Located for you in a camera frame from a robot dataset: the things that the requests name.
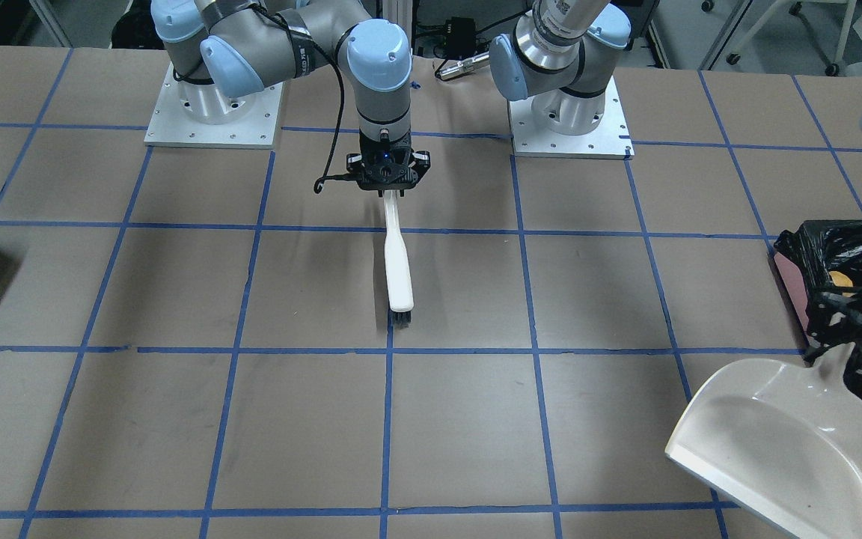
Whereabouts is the beige hand brush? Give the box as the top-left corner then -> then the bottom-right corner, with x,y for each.
382,190 -> 415,327

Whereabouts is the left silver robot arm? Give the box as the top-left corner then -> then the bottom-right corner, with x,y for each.
489,1 -> 635,160

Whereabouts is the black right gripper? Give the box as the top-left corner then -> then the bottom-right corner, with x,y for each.
346,132 -> 431,198

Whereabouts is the black lined trash bin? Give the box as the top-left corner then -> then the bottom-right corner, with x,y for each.
774,219 -> 862,400

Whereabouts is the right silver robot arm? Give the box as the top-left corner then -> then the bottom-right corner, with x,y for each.
150,1 -> 431,193

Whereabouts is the beige dustpan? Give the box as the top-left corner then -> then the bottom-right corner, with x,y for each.
666,344 -> 862,538

